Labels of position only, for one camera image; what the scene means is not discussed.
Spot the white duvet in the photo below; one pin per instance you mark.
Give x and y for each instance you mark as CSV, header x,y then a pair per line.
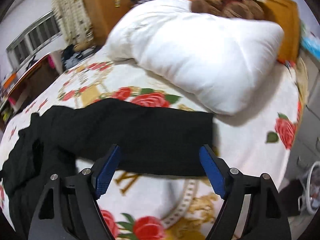
x,y
222,61

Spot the clothes pile on chair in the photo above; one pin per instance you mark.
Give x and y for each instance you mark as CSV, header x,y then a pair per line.
x,y
71,58

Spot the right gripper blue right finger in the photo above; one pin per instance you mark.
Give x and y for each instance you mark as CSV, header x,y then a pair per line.
x,y
266,218

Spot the wooden desk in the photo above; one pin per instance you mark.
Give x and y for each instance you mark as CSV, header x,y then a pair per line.
x,y
35,80

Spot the barred window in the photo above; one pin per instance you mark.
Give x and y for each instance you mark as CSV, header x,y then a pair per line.
x,y
32,40

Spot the patterned curtain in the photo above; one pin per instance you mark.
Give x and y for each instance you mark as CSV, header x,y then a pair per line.
x,y
73,21

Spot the black coat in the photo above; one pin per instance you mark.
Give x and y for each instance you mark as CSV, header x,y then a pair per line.
x,y
153,140

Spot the wooden headboard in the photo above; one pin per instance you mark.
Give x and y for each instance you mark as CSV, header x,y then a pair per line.
x,y
285,13

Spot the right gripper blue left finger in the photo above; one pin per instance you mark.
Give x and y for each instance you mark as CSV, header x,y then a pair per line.
x,y
67,207

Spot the brown teddy bear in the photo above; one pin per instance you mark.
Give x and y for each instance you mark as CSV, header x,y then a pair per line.
x,y
245,9

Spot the floral rose bedsheet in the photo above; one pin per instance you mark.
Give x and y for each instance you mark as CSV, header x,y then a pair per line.
x,y
256,140

